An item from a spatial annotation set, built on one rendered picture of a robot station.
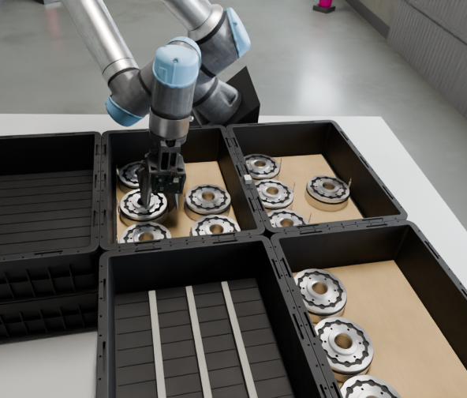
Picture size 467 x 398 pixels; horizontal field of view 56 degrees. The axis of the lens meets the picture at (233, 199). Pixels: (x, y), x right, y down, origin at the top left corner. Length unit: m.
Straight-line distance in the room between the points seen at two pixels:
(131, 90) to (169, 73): 0.16
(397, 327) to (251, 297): 0.27
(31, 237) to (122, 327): 0.30
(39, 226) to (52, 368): 0.29
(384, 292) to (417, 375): 0.17
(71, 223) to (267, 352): 0.50
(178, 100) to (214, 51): 0.43
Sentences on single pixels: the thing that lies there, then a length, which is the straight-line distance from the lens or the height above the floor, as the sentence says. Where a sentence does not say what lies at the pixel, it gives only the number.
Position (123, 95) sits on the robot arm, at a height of 1.08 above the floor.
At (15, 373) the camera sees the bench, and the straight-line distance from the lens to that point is 0.96.
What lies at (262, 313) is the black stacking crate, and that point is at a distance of 0.82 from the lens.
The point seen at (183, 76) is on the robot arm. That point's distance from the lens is 0.77.
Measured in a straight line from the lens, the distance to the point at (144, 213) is 0.95.
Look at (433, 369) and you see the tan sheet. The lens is 0.85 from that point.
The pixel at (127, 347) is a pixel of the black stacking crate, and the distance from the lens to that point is 0.78.
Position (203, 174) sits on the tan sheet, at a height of 0.83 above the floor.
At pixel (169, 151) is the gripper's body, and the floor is 1.04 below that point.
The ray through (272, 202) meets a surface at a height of 0.86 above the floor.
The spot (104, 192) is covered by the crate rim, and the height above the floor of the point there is 0.93.
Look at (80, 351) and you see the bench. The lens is 0.95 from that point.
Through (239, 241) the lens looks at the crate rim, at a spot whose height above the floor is 0.93.
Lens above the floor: 1.49
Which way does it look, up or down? 39 degrees down
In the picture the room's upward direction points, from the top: 5 degrees clockwise
